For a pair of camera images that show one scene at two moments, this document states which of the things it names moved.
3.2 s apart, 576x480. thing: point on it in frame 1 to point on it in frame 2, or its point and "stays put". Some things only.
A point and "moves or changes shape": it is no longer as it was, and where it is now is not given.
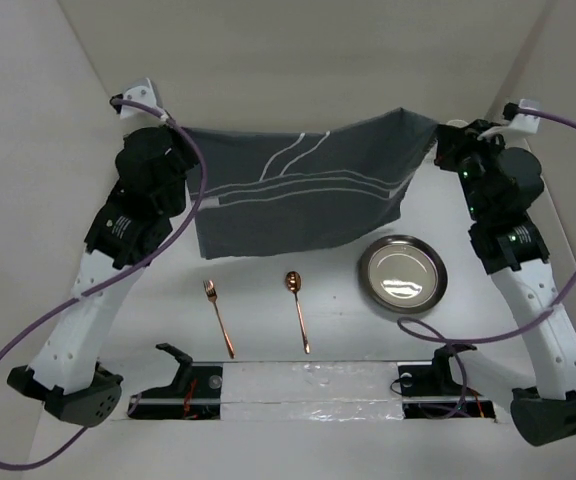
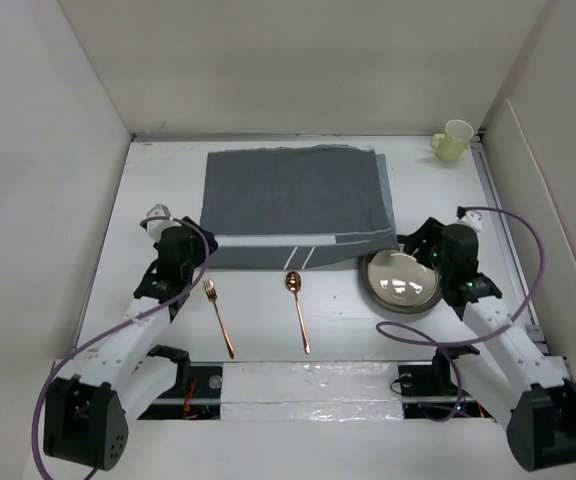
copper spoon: x=293 y=282 stays put
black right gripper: x=453 y=141 to x=431 y=231
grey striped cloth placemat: x=271 y=194 moves or changes shape
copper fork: x=212 y=296 stays put
